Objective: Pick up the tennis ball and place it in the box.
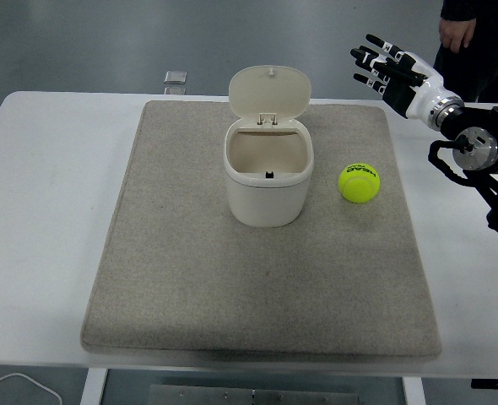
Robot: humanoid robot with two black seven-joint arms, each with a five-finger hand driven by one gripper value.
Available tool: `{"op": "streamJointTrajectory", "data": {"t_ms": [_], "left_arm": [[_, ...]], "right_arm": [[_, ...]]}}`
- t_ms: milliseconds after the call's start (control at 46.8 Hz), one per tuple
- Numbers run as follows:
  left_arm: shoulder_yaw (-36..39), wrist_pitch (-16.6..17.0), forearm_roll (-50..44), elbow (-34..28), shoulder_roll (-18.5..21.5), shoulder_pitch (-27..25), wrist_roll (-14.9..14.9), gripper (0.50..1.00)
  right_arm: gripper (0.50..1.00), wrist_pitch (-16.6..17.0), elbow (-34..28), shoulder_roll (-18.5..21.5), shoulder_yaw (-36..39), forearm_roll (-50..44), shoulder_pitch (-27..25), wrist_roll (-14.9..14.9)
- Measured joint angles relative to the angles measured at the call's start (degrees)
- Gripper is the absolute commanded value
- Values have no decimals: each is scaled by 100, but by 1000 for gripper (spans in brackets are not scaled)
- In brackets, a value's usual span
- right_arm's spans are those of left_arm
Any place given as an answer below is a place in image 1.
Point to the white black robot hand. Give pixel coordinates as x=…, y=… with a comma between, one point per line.
x=422, y=90

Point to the yellow tennis ball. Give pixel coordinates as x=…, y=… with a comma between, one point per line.
x=358, y=183

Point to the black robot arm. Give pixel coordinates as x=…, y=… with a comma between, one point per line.
x=479, y=147

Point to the cream lidded plastic box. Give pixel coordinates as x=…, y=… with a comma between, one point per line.
x=266, y=198

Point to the person's hand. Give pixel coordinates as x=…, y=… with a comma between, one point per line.
x=456, y=34

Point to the person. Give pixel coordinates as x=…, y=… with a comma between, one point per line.
x=494, y=63

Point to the silver square floor plate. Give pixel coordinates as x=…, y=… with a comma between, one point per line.
x=174, y=90
x=175, y=77

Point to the beige fabric mat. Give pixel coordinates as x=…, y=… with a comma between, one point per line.
x=253, y=278

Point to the white table leg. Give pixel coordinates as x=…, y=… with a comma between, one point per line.
x=414, y=392
x=93, y=388

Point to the black table control panel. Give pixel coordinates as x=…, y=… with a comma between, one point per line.
x=494, y=384

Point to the grey metal plate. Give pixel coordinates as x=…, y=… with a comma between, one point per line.
x=253, y=396

